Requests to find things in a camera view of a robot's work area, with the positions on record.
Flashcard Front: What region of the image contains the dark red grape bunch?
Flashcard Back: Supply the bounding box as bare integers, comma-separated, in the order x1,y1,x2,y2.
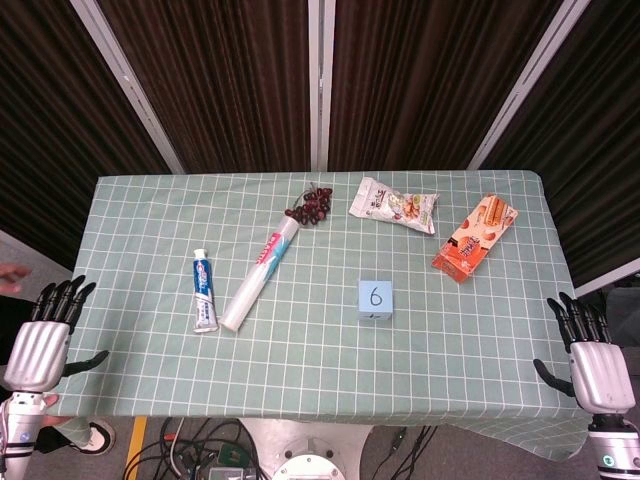
284,183,334,228

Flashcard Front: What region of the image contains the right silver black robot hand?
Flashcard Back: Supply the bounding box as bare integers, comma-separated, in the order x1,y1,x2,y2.
532,292,639,415

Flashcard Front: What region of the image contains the clear plastic wrap roll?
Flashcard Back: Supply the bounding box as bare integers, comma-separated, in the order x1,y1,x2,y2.
218,215,301,333

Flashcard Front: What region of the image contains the white partition post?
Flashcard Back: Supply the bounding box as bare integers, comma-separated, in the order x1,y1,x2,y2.
306,0,336,174
466,0,594,171
69,0,187,174

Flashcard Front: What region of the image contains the light blue numbered cube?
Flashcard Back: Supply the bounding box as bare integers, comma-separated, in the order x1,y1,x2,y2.
357,279,395,324

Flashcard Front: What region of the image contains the dark brown partition panel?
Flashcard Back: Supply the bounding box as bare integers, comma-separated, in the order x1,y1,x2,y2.
327,0,571,173
0,0,172,274
480,0,640,290
97,0,317,174

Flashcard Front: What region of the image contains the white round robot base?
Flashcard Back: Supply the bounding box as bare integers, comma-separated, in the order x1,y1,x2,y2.
272,439,352,480

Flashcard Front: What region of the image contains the black white sneaker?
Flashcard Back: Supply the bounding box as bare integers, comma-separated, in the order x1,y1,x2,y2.
74,419,118,456

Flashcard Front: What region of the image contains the black cable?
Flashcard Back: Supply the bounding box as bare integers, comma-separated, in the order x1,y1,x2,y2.
124,418,261,480
382,424,437,480

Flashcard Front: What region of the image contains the blue white toothpaste tube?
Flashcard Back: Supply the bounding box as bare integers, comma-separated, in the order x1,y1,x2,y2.
192,248,222,335

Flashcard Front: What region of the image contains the white snack bag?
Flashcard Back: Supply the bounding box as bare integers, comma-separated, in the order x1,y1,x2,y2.
348,176,441,236

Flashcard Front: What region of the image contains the white cable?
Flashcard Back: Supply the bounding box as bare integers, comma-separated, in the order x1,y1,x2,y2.
168,418,187,469

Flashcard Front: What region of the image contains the orange biscuit box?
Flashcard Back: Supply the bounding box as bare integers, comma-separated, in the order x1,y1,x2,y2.
431,193,520,285

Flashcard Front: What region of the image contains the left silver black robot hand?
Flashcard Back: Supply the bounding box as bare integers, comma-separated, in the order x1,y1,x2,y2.
2,274,110,394

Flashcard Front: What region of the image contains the person's bare hand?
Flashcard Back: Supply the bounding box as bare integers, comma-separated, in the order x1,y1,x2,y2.
0,263,33,295

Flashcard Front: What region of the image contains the green checkered tablecloth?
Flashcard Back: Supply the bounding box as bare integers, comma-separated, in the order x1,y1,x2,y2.
47,170,596,464

